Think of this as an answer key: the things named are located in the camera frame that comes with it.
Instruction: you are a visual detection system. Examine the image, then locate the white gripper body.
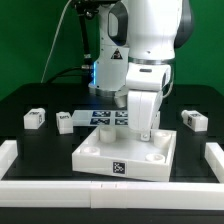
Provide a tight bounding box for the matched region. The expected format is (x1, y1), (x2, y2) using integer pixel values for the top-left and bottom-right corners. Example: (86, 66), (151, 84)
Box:
(126, 63), (172, 133)

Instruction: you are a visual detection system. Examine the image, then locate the white square tabletop tray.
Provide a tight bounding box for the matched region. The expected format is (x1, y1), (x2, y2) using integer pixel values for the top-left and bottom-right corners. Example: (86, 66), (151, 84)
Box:
(72, 126), (176, 182)

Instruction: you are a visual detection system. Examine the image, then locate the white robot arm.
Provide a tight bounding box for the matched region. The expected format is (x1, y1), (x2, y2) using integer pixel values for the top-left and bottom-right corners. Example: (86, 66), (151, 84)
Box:
(89, 0), (194, 141)

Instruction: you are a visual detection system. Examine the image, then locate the white U-shaped obstacle fence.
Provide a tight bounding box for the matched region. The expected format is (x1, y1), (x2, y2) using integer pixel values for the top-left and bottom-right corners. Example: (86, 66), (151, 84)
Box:
(0, 140), (224, 211)

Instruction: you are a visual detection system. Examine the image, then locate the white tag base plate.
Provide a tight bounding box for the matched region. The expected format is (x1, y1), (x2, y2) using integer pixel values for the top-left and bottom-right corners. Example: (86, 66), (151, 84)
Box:
(72, 110), (128, 126)

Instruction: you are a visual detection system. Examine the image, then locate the black cable bundle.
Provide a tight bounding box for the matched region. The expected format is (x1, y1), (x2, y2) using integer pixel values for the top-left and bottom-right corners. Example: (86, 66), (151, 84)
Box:
(44, 0), (101, 84)

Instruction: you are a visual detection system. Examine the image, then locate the white cable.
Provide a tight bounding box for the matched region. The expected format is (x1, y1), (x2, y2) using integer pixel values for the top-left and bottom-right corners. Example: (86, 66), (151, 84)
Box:
(40, 0), (73, 84)

